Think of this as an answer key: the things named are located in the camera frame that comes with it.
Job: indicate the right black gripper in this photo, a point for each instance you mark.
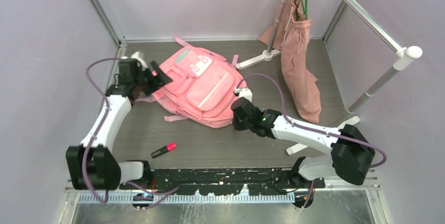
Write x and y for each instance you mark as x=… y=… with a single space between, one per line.
x=237 y=126

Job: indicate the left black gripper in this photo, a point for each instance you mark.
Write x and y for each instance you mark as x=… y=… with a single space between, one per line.
x=160 y=80

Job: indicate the pink student backpack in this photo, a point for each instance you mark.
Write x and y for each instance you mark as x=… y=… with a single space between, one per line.
x=202 y=87

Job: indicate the pink capped black marker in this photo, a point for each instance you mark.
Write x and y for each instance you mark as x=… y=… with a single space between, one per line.
x=163 y=150

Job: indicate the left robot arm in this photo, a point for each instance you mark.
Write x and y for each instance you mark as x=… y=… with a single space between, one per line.
x=91 y=164

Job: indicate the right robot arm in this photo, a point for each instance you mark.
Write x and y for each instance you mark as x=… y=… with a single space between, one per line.
x=346 y=153

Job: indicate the pink hanging trousers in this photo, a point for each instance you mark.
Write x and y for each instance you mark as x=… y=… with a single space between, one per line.
x=292 y=39

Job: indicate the white metal clothes rack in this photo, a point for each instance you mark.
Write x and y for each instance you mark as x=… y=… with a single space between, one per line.
x=406 y=55

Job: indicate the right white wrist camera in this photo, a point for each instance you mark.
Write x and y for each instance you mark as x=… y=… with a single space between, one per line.
x=243 y=93

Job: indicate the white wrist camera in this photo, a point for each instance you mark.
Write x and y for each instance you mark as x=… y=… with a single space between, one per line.
x=140 y=57
x=243 y=93

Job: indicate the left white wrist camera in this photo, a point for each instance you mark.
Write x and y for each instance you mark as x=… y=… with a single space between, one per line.
x=140 y=57

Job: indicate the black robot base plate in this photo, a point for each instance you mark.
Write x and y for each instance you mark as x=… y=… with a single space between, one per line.
x=224 y=181

